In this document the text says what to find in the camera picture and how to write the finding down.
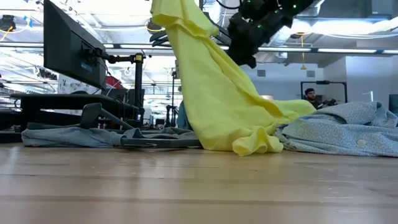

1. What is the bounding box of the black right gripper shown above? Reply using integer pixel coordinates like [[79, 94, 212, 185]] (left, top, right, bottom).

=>
[[226, 12, 293, 69]]

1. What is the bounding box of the yellow t-shirt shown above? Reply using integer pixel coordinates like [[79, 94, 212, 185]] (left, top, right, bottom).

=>
[[150, 0, 317, 157]]

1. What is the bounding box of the blue patterned button shirt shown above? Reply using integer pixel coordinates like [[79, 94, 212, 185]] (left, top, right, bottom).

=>
[[275, 101, 398, 158]]

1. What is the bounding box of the grey heathered t-shirt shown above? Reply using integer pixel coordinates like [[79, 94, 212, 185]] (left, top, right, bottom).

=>
[[21, 126, 201, 149]]

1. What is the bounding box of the black clothes rack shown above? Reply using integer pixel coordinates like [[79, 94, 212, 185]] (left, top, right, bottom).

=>
[[170, 67, 180, 125]]

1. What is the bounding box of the yellow hanging pendant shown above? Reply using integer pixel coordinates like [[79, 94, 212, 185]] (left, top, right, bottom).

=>
[[300, 34, 307, 71]]

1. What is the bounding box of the person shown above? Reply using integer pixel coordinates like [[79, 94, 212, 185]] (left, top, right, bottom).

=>
[[303, 88, 338, 110]]

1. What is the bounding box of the teal hanging garment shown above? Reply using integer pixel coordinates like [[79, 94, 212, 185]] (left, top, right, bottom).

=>
[[177, 99, 191, 130]]

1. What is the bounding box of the black ceiling dome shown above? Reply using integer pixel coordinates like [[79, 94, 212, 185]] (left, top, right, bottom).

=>
[[146, 18, 163, 34]]

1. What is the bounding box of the dark blue panel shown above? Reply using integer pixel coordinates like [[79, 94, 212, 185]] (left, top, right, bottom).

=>
[[388, 94, 398, 116]]

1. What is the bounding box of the dark grey desk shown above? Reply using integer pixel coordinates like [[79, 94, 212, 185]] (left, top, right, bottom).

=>
[[9, 93, 142, 130]]

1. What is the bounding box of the black computer monitor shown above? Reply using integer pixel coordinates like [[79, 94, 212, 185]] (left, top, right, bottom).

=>
[[43, 0, 108, 90]]

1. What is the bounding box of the black ceiling-hung device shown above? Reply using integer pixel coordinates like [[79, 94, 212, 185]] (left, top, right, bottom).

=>
[[0, 14, 17, 32]]

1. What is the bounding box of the black metal frame rack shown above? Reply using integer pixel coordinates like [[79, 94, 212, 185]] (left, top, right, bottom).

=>
[[300, 80, 348, 108]]

